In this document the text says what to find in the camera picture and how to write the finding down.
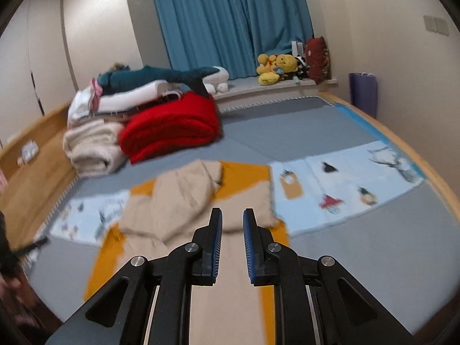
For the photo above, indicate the wooden bed frame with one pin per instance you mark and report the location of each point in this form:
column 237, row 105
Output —
column 32, row 194

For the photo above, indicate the black and white striped plush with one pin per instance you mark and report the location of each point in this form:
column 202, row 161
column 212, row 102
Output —
column 302, row 67

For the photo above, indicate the purple bag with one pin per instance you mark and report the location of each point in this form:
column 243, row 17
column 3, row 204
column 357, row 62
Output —
column 363, row 95

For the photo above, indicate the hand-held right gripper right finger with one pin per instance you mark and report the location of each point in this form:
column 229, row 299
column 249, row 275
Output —
column 248, row 244

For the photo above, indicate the folded white quilt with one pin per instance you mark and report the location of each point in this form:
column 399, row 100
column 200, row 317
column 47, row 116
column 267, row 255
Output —
column 136, row 95

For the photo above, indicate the grey bed sheet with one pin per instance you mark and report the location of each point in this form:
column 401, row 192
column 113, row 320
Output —
column 359, row 258

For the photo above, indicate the beige and mustard hooded jacket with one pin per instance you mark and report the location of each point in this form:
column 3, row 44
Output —
column 179, row 194

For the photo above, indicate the tissue pack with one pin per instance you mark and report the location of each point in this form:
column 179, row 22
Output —
column 29, row 151

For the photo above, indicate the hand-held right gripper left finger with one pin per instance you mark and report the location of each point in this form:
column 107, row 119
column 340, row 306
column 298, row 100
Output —
column 216, row 244

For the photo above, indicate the yellow bear plush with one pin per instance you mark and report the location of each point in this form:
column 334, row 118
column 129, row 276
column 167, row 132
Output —
column 287, row 64

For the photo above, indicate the dark red cushion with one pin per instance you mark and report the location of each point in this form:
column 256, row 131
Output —
column 318, row 61

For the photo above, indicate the white and pink cloth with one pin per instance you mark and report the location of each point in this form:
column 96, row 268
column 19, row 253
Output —
column 82, row 104

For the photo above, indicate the small brown plush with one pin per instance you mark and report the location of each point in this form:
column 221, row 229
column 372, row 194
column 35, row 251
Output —
column 116, row 67

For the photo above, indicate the white box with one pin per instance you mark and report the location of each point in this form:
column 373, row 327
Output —
column 298, row 48

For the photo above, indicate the wall socket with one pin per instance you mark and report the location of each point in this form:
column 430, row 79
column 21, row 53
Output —
column 442, row 27
column 429, row 23

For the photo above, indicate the white wardrobe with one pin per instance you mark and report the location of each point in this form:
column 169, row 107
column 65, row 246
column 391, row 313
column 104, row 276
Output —
column 36, row 61

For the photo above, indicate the white plush toy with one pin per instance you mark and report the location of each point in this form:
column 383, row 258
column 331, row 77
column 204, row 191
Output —
column 220, row 77

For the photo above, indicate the dark teal shark plush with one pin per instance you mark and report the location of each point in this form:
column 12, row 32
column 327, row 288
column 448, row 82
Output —
column 143, row 75

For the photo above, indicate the light blue printed cloth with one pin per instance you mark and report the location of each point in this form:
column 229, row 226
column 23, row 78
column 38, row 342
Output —
column 341, row 179

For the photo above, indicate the yellow duck plush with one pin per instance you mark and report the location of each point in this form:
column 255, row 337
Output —
column 267, row 73

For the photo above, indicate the blue curtain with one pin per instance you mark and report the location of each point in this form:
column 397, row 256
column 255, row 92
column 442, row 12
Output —
column 230, row 21

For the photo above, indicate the folded red quilt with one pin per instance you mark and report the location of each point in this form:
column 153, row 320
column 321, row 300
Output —
column 169, row 129

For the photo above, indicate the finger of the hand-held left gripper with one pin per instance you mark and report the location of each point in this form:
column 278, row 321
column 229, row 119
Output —
column 30, row 246

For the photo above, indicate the folded cream fluffy blanket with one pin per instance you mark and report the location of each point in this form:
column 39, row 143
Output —
column 93, row 147

